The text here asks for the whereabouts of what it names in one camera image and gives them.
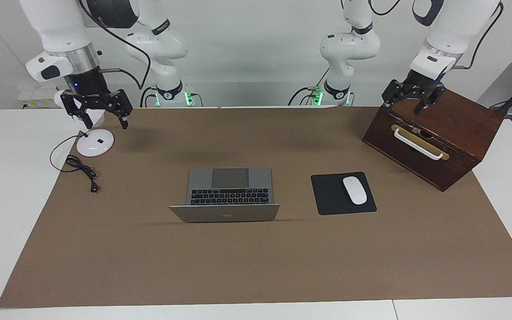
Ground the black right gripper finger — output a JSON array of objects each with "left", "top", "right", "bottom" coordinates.
[
  {"left": 114, "top": 89, "right": 133, "bottom": 130},
  {"left": 60, "top": 94, "right": 92, "bottom": 129}
]

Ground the black arm base cable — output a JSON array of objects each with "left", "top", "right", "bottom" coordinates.
[
  {"left": 288, "top": 67, "right": 330, "bottom": 106},
  {"left": 140, "top": 86, "right": 158, "bottom": 108}
]

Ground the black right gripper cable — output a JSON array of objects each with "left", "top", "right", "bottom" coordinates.
[{"left": 78, "top": 0, "right": 151, "bottom": 90}]

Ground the silver laptop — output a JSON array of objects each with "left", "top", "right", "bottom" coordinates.
[{"left": 168, "top": 168, "right": 280, "bottom": 224}]

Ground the black mouse pad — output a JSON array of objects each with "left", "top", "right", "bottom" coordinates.
[{"left": 311, "top": 172, "right": 377, "bottom": 216}]

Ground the white box handle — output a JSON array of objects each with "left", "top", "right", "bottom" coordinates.
[{"left": 393, "top": 128, "right": 444, "bottom": 160}]

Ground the black lamp power cable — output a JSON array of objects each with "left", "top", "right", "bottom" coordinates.
[{"left": 50, "top": 135, "right": 100, "bottom": 193}]

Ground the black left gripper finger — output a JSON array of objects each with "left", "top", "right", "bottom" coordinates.
[
  {"left": 414, "top": 85, "right": 446, "bottom": 115},
  {"left": 381, "top": 81, "right": 404, "bottom": 109}
]

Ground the brown table mat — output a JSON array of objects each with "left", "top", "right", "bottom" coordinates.
[{"left": 0, "top": 106, "right": 512, "bottom": 308}]

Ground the white power strip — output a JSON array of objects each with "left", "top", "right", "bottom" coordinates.
[{"left": 17, "top": 87, "right": 61, "bottom": 109}]

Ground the white computer mouse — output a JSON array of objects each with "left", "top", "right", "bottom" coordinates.
[{"left": 343, "top": 176, "right": 368, "bottom": 205}]

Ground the dark brown wooden box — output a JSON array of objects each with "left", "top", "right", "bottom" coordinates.
[{"left": 362, "top": 72, "right": 504, "bottom": 192}]

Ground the white desk lamp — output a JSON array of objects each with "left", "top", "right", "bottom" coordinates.
[{"left": 54, "top": 91, "right": 115, "bottom": 158}]

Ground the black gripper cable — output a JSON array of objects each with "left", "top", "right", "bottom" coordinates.
[
  {"left": 78, "top": 0, "right": 151, "bottom": 90},
  {"left": 452, "top": 0, "right": 504, "bottom": 70}
]

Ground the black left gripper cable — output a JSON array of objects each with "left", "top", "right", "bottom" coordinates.
[{"left": 452, "top": 0, "right": 504, "bottom": 70}]

